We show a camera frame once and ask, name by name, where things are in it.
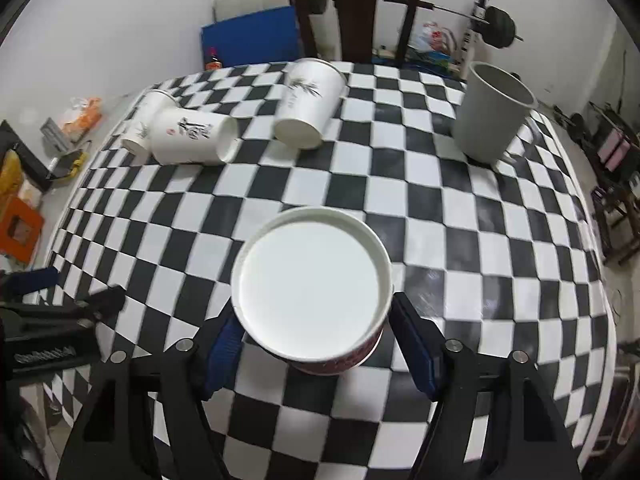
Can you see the red paper cup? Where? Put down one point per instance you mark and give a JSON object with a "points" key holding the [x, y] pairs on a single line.
{"points": [[310, 285]]}

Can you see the dark sauce bottle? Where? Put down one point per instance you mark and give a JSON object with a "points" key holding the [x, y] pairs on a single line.
{"points": [[213, 60]]}

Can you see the dark metal rack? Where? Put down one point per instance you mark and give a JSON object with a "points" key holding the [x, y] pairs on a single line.
{"points": [[612, 160]]}

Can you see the orange box on floor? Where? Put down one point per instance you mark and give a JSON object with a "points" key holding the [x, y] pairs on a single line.
{"points": [[17, 225]]}

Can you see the white red plastic bag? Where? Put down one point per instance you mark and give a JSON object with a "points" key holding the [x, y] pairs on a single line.
{"points": [[434, 36]]}

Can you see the tall white bamboo print cup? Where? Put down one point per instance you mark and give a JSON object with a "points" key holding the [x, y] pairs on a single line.
{"points": [[307, 102]]}

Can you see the black barbell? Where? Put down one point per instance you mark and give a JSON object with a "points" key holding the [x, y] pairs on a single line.
{"points": [[500, 25]]}

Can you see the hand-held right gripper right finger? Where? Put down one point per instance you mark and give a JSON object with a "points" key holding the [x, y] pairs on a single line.
{"points": [[419, 350]]}

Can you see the blue folding mat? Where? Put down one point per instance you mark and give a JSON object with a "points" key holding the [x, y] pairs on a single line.
{"points": [[250, 37]]}

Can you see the small white bamboo print cup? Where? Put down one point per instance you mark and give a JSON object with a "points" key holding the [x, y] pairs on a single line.
{"points": [[142, 122]]}

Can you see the orange snack bag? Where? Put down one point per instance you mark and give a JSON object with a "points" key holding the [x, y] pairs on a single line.
{"points": [[80, 117]]}

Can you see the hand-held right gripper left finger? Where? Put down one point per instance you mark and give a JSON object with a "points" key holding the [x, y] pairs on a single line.
{"points": [[222, 355]]}

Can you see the white calligraphy print paper cup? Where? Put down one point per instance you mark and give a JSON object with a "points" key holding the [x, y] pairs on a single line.
{"points": [[192, 135]]}

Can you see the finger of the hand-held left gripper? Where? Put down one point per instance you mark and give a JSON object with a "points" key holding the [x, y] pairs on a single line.
{"points": [[31, 280], [97, 304]]}

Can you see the black white checkered tablecloth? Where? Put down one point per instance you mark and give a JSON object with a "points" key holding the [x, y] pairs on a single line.
{"points": [[400, 200]]}

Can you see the dark wooden chair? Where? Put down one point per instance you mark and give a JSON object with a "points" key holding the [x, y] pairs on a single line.
{"points": [[352, 15]]}

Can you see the grey mug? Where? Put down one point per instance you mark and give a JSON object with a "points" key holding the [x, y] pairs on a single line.
{"points": [[490, 115]]}

